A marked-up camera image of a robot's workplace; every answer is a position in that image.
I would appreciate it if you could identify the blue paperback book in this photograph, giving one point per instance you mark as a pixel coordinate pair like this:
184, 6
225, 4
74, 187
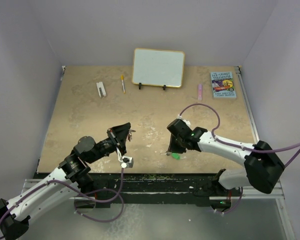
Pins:
222, 84

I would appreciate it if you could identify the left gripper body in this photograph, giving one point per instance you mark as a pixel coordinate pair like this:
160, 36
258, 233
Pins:
110, 144

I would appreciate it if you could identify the yellow white marker pen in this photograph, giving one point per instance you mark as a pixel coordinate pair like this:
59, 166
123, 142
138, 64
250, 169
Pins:
123, 84

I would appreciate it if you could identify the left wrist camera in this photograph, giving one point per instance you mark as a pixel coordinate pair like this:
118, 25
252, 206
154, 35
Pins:
125, 161

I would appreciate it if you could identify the white eraser block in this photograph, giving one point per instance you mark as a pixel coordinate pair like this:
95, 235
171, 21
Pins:
101, 89

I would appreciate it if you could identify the pink highlighter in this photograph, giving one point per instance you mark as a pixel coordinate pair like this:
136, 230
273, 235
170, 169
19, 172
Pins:
199, 92

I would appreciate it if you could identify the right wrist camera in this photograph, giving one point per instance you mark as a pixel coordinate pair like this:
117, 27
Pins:
187, 122

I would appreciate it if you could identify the small whiteboard on stand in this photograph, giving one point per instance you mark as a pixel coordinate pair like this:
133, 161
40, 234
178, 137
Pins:
158, 68

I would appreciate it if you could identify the key with green tag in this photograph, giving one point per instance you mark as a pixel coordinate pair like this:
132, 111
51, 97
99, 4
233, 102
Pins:
175, 156

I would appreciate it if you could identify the aluminium frame rail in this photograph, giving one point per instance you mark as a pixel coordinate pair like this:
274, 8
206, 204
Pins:
252, 125

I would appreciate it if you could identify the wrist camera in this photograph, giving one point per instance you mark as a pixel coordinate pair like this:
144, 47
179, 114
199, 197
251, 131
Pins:
125, 161
187, 122

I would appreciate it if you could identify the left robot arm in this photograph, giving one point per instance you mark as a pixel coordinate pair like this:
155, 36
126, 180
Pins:
70, 178

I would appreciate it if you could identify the keyring with tagged keys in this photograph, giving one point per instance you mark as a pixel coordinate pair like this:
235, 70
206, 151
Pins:
131, 133

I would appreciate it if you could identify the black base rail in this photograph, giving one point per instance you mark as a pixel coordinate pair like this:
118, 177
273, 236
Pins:
199, 189

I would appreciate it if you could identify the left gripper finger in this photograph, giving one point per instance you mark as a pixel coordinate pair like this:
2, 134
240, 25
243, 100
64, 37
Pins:
122, 144
122, 131

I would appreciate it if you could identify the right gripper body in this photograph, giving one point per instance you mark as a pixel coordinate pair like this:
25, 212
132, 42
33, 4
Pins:
180, 138

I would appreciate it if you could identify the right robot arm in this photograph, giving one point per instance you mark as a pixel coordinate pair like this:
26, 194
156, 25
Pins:
204, 141

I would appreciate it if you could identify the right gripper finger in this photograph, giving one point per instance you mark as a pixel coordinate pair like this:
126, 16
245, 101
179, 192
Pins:
171, 144
179, 149

